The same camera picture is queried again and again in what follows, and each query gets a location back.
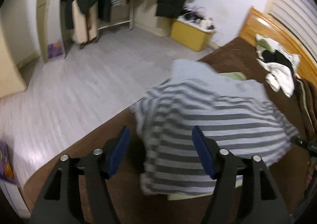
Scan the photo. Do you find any beige rolling cart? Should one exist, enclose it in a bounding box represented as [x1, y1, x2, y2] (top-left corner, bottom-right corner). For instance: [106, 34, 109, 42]
[71, 0, 100, 50]

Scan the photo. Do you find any yellow bedside cabinet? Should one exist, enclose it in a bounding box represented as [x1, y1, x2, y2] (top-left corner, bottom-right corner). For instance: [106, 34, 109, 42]
[171, 19, 215, 52]

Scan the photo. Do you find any purple printed box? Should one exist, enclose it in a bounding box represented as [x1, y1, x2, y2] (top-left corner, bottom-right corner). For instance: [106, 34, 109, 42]
[47, 42, 63, 60]
[0, 140, 15, 183]

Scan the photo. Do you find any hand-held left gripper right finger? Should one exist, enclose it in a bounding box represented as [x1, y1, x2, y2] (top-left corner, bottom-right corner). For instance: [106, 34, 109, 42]
[192, 125, 291, 224]

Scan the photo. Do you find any wooden headboard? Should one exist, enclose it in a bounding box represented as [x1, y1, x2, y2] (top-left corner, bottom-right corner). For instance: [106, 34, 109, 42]
[239, 6, 317, 83]

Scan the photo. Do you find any white sweater with black trim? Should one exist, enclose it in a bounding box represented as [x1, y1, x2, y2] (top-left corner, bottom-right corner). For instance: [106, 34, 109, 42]
[256, 62, 296, 98]

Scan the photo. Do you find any brown fleece blanket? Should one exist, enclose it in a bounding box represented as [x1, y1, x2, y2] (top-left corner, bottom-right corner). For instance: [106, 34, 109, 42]
[293, 78, 317, 140]

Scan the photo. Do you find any cream cabinet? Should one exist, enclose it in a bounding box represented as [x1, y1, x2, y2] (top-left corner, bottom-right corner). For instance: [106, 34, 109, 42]
[0, 28, 28, 99]

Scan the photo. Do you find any light green sheet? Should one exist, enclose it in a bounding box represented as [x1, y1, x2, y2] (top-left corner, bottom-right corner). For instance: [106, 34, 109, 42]
[167, 72, 247, 201]

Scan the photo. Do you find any grey striped zip hoodie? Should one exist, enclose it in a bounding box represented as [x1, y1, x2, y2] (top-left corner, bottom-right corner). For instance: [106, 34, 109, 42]
[130, 59, 301, 196]

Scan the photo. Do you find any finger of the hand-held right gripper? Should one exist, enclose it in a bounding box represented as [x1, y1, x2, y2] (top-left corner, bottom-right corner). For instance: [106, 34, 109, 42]
[290, 135, 317, 157]

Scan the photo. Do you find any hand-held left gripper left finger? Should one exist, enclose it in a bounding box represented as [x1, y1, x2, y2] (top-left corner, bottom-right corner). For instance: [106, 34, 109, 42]
[28, 125, 131, 224]

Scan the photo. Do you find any printed white and green pillow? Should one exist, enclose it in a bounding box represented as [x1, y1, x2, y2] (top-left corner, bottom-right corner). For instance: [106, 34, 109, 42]
[255, 34, 301, 76]

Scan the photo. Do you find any white window blind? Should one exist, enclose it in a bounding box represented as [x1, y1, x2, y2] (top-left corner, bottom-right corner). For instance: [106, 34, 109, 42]
[266, 0, 317, 58]

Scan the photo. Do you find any person's right hand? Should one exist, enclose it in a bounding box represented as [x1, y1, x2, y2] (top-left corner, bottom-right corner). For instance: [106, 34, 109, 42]
[306, 157, 317, 188]

